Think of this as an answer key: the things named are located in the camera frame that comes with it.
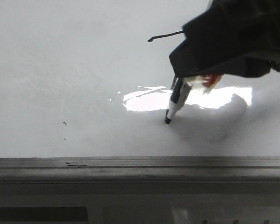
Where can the white whiteboard with grey frame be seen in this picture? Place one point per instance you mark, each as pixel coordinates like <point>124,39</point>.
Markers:
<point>83,95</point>

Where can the white black whiteboard marker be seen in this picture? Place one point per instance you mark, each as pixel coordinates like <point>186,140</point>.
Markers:
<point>181,87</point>

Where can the black panel below whiteboard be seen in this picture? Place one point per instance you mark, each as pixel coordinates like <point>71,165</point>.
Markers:
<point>43,214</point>

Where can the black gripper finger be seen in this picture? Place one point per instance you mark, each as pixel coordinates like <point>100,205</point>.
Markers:
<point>235,37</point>

